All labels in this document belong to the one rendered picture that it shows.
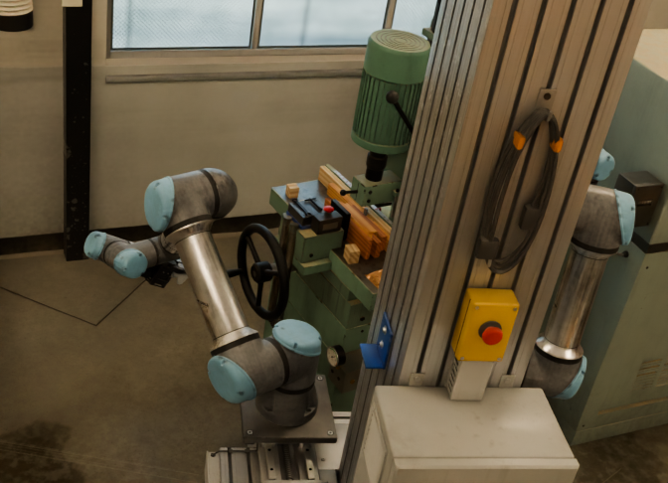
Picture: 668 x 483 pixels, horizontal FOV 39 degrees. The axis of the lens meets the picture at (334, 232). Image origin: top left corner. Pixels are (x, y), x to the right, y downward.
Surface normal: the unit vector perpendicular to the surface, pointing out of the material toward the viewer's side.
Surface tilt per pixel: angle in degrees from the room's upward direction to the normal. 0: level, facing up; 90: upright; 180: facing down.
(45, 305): 1
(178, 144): 90
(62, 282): 0
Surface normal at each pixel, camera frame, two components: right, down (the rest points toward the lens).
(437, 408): 0.15, -0.83
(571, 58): 0.14, 0.54
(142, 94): 0.39, 0.55
